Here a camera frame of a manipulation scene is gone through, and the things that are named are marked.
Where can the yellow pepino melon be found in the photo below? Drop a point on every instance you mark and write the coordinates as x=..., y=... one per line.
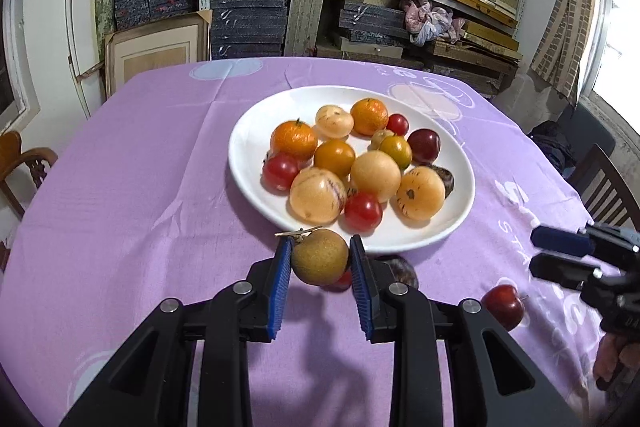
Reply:
x=421, y=193
x=317, y=196

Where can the yellow-green tomato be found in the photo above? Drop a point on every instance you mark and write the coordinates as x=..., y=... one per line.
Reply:
x=396, y=152

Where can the mandarin orange with stem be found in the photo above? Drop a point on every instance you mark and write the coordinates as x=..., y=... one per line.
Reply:
x=294, y=139

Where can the orange-yellow tomato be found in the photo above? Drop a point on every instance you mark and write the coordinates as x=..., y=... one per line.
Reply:
x=334, y=158

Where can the upright grey woven boxes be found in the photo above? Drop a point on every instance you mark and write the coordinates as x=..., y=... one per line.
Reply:
x=305, y=22

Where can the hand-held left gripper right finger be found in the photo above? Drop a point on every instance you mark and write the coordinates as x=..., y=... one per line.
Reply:
x=361, y=287

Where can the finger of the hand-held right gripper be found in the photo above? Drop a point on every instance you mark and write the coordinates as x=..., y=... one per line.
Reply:
x=560, y=239
x=560, y=269

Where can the pink cloth bundle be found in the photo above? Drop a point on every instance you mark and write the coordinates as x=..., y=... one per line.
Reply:
x=432, y=22

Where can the stack of dark flat boxes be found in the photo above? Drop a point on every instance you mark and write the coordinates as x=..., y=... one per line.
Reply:
x=370, y=24

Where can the dark bag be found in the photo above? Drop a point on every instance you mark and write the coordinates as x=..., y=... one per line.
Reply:
x=552, y=147

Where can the purple-striped pepino melon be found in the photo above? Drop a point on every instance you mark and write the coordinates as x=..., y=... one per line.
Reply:
x=375, y=175
x=334, y=122

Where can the large red tomato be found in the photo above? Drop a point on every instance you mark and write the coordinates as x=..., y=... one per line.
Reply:
x=280, y=172

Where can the bright window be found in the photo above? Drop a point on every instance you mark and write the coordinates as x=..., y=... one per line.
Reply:
x=620, y=47

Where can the stack of dark grey boxes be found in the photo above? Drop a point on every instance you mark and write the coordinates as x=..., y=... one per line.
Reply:
x=247, y=27

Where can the person's right hand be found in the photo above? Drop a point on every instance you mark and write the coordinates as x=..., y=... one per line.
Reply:
x=607, y=357

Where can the beige picture frame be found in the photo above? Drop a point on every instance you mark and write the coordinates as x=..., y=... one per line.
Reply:
x=155, y=52

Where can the white-framed window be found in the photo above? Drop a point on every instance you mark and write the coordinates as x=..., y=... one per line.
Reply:
x=12, y=72

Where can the medium red tomato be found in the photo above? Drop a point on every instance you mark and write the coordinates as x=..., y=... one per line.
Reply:
x=363, y=211

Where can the brick-pattern curtain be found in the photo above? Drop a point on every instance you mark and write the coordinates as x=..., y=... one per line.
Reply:
x=570, y=17

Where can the wrinkled dark passion fruit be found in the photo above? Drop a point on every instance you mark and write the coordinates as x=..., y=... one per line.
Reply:
x=446, y=179
x=402, y=272

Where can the light brown wooden chair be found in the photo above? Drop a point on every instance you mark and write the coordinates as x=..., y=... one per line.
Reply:
x=10, y=147

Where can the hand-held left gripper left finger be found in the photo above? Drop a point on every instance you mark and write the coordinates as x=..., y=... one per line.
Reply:
x=281, y=287

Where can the red cherry tomato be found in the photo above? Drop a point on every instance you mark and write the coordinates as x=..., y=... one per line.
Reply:
x=397, y=124
x=344, y=282

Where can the white door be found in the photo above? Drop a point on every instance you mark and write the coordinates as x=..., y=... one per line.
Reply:
x=82, y=32

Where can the dark red plum with stem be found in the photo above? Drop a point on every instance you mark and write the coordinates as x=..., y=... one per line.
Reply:
x=504, y=306

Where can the dark wooden chair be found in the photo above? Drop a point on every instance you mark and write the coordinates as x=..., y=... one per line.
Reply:
x=600, y=172

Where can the white oval plate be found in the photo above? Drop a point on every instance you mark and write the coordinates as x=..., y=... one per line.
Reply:
x=250, y=147

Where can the brown longan with twig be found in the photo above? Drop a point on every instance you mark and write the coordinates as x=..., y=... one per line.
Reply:
x=320, y=257

